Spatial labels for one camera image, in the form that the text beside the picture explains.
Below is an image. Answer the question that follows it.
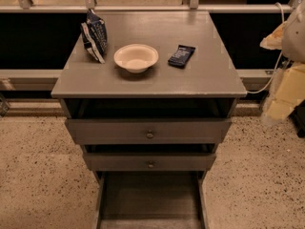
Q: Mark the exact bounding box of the middle grey drawer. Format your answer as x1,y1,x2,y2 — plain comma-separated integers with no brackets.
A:
83,153,215,172

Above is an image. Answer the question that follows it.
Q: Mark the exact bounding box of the grey drawer cabinet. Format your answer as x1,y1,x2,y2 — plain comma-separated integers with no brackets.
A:
51,10,248,229

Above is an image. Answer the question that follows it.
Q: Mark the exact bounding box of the white bowl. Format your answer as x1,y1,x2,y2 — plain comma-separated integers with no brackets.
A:
113,44,159,73

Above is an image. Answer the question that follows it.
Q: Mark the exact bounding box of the top grey drawer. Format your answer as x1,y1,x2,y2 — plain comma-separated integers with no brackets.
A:
65,118,231,145

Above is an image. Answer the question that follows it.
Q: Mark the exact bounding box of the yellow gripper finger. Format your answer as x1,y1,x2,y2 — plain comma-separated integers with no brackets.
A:
261,62,305,125
259,22,286,50

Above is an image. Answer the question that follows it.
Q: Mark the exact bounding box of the bottom grey drawer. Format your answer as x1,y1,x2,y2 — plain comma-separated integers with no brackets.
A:
92,172,210,229

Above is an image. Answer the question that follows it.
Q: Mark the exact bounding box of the white cable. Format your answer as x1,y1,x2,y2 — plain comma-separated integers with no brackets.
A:
247,2,286,95

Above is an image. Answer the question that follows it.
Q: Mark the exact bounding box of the dark blue snack bar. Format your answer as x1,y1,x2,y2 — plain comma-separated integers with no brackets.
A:
168,45,195,69

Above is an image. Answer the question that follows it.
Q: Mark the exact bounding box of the grey drawer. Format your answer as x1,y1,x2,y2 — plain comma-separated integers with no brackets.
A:
65,118,231,145
83,153,215,172
92,172,210,229

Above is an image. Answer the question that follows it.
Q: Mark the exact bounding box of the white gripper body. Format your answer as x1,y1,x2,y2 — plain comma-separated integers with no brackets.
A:
282,0,305,63

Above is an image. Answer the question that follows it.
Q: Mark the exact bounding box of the blue chip bag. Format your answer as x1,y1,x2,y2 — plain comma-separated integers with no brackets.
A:
80,9,108,64

